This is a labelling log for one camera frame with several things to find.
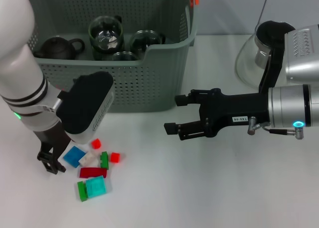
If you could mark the dark clay teapot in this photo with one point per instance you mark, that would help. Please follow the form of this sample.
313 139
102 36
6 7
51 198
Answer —
57 48

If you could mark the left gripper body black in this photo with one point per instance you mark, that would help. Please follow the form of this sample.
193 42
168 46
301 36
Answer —
54 138

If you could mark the teal square toy plate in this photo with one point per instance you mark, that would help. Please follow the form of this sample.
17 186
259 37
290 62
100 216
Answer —
96 187

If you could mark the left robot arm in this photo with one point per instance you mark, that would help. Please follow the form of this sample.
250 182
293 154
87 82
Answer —
15 51

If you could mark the green toy brick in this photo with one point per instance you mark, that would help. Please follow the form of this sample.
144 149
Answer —
104 160
81 192

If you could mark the grey perforated plastic storage bin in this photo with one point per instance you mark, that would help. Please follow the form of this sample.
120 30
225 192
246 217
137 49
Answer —
149 88

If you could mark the small red toy cube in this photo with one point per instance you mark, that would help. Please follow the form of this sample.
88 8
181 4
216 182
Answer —
96 144
115 158

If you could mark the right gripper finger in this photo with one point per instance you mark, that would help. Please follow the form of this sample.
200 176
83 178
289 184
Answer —
170 128
182 100

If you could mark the blue toy brick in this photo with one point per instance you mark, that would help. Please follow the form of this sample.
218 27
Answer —
73 157

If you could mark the dark red curved brick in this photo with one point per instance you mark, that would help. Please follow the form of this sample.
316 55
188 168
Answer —
92 172

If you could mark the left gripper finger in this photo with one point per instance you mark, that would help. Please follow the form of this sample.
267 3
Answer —
52 163

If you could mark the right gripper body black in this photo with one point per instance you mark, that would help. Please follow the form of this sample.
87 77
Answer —
236 108

